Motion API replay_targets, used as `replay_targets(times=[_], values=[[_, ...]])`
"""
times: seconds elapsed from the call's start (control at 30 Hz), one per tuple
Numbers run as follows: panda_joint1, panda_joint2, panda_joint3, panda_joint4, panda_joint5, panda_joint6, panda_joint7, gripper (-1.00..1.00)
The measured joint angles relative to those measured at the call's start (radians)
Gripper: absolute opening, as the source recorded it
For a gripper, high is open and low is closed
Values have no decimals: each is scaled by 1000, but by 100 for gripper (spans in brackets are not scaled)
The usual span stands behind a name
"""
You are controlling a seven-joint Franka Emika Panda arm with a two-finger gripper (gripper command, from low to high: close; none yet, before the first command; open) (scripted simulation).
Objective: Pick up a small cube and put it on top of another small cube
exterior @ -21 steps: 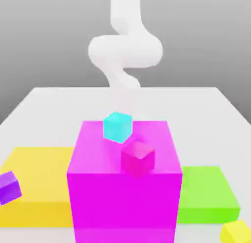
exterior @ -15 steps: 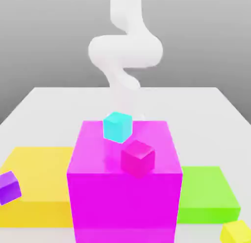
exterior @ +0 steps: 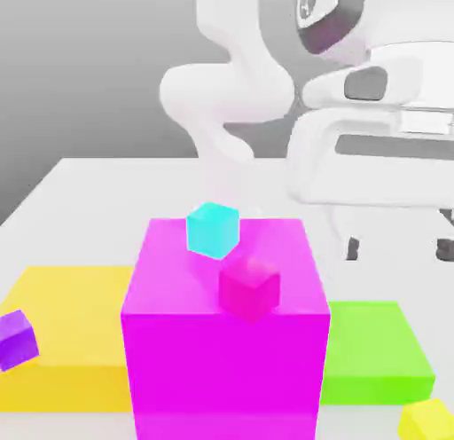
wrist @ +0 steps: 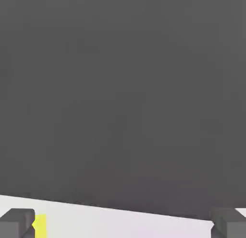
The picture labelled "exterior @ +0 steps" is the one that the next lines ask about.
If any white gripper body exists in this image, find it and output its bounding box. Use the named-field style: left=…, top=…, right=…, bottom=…
left=286, top=109, right=454, bottom=209

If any small magenta cube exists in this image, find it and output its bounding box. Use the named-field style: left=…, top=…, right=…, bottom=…
left=218, top=255, right=282, bottom=323

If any small cyan cube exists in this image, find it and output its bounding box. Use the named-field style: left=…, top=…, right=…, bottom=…
left=185, top=201, right=241, bottom=261

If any small yellow cube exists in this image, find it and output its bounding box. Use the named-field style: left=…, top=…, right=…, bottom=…
left=397, top=397, right=454, bottom=440

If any small purple cube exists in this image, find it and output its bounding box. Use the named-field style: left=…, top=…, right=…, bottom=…
left=0, top=309, right=41, bottom=373

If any large green box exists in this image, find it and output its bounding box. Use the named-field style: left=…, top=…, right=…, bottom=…
left=319, top=300, right=437, bottom=406

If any large magenta box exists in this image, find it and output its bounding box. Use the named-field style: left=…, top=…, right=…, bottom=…
left=120, top=217, right=332, bottom=440

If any large yellow box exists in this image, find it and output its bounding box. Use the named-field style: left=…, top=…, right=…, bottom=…
left=0, top=265, right=137, bottom=413

